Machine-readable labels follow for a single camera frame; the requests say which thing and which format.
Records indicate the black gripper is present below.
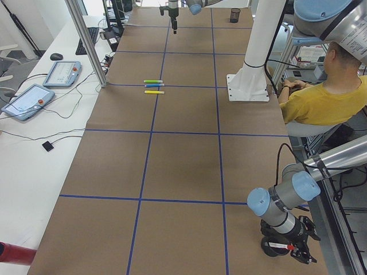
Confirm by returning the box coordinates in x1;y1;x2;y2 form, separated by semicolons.
286;215;321;264
168;0;179;29

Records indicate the red and white marker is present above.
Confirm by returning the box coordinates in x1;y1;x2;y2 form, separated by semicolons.
268;242;295;250

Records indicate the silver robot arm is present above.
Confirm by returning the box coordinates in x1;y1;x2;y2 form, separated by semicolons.
159;0;221;33
247;1;366;264

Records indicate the black solid pen cup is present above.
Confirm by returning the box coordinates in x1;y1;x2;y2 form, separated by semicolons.
260;230;290;257

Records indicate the black mesh pen cup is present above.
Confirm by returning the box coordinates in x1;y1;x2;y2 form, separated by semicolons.
229;8;241;23

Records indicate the green highlighter marker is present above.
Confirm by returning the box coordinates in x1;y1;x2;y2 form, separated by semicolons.
143;80;163;84

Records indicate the blue highlighter marker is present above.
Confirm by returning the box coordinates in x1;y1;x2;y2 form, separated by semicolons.
145;83;165;88

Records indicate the black keyboard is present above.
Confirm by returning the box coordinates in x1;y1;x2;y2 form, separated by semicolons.
75;26;100;56

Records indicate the yellow highlighter marker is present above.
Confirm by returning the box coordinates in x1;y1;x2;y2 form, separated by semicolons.
144;90;165;95

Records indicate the black computer mouse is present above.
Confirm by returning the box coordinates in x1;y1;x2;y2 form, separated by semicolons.
50;53;64;61

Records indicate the far blue teach pendant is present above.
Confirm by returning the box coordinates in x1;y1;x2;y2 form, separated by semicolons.
42;61;81;88

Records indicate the blue teach pendant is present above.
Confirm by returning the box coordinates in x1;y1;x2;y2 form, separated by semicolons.
1;84;55;121
42;61;81;88

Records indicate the person in yellow shirt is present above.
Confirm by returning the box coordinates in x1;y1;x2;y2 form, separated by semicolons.
278;41;366;126

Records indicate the near blue teach pendant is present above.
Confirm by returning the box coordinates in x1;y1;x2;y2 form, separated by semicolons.
1;84;55;121

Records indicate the small black square device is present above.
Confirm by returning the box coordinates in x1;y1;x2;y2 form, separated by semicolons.
42;141;54;152

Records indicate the red cylinder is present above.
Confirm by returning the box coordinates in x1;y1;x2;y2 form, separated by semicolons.
0;242;37;266

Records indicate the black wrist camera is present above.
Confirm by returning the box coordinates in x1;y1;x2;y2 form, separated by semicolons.
159;6;169;16

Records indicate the aluminium frame post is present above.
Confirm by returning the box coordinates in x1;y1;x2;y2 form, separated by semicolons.
65;0;107;88

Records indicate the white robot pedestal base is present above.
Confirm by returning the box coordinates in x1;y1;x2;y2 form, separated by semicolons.
227;0;286;102

